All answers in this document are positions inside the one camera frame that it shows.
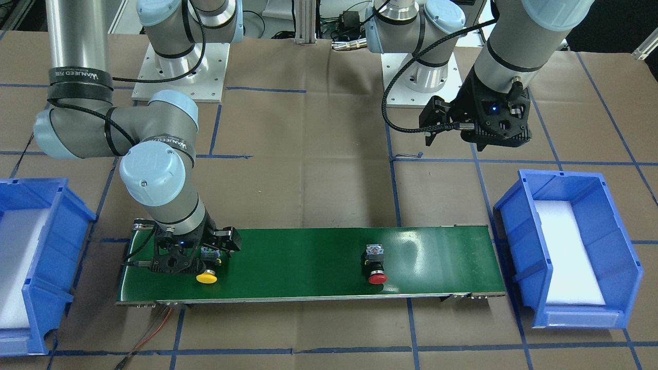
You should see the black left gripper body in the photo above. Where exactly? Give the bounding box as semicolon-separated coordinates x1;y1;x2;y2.
452;69;533;149

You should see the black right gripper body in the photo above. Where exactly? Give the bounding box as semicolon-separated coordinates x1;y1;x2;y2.
150;214;221;274

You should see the yellow push button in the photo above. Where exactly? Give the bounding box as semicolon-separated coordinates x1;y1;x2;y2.
196;247;223;284

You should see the red push button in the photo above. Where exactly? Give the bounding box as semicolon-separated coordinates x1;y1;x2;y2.
363;244;388;284

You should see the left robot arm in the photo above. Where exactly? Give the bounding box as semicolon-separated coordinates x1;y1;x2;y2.
365;1;593;151

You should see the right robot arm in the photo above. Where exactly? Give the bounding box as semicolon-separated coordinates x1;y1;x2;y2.
33;1;243;283

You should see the green conveyor belt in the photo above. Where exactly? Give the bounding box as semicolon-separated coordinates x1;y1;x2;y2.
117;225;506;305

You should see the black power adapter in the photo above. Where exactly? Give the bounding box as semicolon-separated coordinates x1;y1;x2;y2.
338;10;360;38

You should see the blue bin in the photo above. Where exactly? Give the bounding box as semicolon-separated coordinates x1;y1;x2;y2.
1;178;96;357
495;169;643;329

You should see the white foam pad bin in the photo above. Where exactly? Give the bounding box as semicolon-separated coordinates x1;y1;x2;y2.
1;208;49;329
535;200;606;305

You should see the black braided cable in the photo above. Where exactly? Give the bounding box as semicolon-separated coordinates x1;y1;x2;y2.
381;18;499;135

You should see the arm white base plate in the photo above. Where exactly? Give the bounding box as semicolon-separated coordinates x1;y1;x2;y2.
132;44;231;103
386;54;462;108

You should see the red black wire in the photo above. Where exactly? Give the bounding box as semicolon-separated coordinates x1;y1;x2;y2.
114;306;175;370

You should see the aluminium profile post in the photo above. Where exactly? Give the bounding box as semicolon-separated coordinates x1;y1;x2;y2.
293;1;319;45

